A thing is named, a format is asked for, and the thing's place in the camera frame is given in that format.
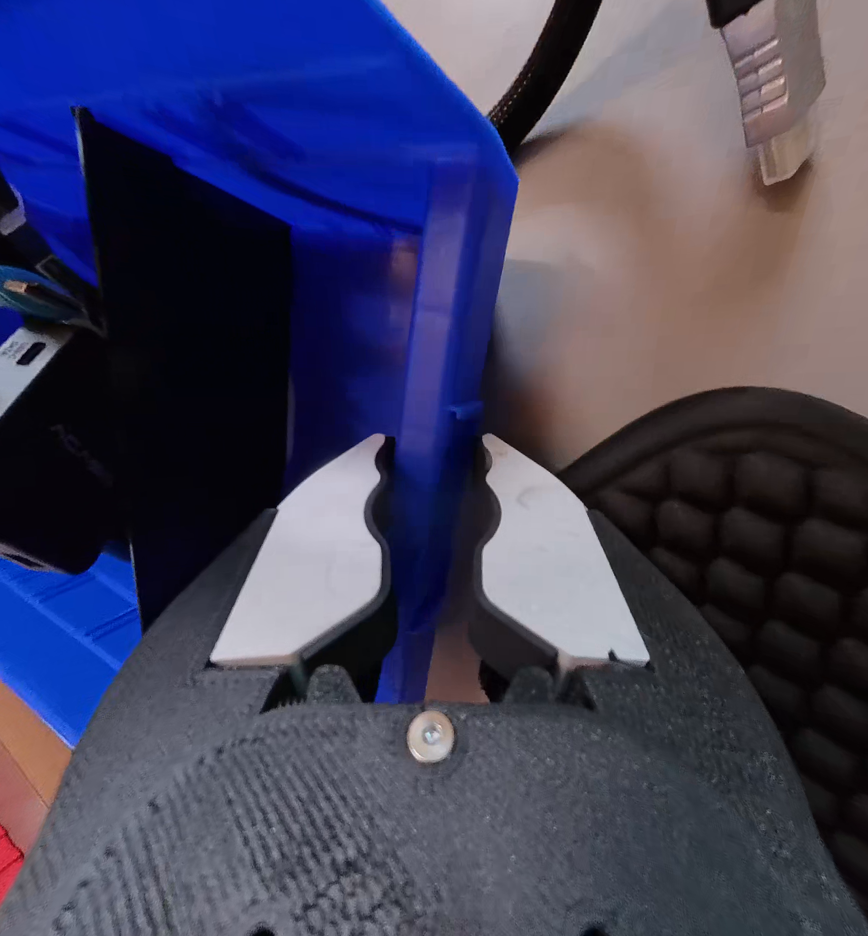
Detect multiport adapter hub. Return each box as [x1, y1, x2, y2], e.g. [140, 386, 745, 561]
[0, 325, 131, 576]

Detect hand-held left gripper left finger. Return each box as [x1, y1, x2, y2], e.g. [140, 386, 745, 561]
[209, 433, 395, 692]

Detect blue plastic bin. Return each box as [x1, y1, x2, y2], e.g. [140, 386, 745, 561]
[0, 0, 520, 747]

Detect silver plug braided cable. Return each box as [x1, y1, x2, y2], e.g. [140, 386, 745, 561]
[487, 0, 828, 187]

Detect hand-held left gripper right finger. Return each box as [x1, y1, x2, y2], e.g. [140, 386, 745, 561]
[468, 433, 652, 694]

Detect black bin divider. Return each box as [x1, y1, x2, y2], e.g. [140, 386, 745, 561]
[72, 106, 294, 630]

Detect black quilted cushion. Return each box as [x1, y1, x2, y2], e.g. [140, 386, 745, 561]
[558, 386, 868, 936]

